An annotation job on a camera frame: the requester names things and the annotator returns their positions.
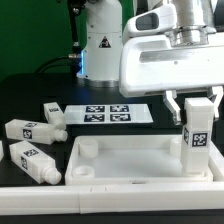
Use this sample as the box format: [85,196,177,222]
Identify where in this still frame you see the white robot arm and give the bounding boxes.
[78,0,224,123]

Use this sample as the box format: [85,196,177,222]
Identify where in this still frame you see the white desk top tray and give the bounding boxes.
[65,135,224,185]

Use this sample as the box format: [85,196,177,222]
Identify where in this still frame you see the white front fence bar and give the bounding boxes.
[0,182,224,215]

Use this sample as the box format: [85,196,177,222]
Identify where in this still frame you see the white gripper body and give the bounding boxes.
[119,3,224,97]

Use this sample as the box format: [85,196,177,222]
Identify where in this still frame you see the white block left edge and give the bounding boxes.
[0,140,4,162]

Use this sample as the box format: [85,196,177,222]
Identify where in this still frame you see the black cables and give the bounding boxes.
[34,0,84,75]

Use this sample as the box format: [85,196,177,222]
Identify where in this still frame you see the white marker sheet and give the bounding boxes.
[64,104,153,125]

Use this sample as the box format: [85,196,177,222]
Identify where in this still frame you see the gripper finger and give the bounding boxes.
[163,90,181,125]
[208,86,224,121]

